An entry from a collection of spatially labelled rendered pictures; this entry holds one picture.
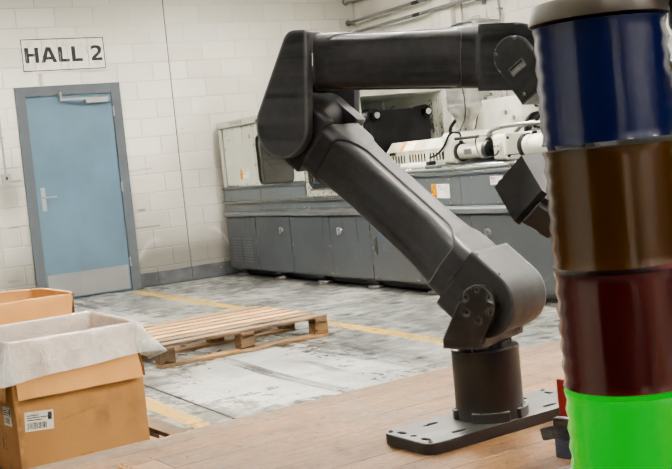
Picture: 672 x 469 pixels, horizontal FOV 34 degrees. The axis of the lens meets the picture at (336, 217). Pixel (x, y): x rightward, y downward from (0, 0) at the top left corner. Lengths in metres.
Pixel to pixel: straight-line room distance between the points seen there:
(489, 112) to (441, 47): 7.96
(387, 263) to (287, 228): 1.81
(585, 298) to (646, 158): 0.04
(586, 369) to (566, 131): 0.07
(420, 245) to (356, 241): 8.69
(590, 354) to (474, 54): 0.67
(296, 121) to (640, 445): 0.78
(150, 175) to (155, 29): 1.58
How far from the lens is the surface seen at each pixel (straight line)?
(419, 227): 1.01
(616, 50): 0.31
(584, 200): 0.31
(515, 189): 0.87
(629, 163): 0.31
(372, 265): 9.52
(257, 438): 1.07
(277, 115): 1.07
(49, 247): 11.60
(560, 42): 0.31
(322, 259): 10.29
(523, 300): 0.98
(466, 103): 8.72
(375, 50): 1.03
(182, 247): 12.08
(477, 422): 1.00
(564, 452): 0.69
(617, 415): 0.32
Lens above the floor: 1.16
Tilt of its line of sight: 3 degrees down
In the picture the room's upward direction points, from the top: 6 degrees counter-clockwise
